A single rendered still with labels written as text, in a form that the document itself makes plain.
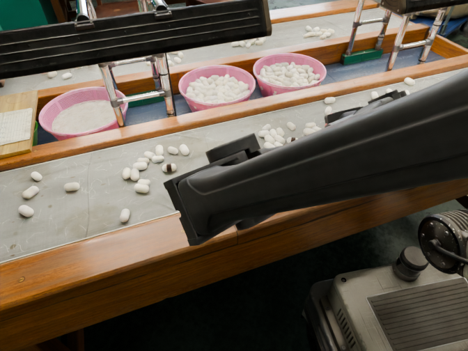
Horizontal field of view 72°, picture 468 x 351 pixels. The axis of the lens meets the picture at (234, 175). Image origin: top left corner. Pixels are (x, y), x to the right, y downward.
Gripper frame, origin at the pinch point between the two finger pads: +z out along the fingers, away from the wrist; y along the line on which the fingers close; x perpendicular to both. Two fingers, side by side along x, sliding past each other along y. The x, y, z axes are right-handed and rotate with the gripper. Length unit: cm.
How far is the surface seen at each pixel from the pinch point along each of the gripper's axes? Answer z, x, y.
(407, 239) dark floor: 51, 65, -61
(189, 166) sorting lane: 9.9, 2.1, 36.8
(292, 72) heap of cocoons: 39.5, -21.6, -13.3
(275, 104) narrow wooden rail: 21.1, -10.0, 4.2
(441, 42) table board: 43, -23, -89
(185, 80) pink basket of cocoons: 42, -26, 27
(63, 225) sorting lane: 3, 8, 68
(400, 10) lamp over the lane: -6.7, -24.4, -21.7
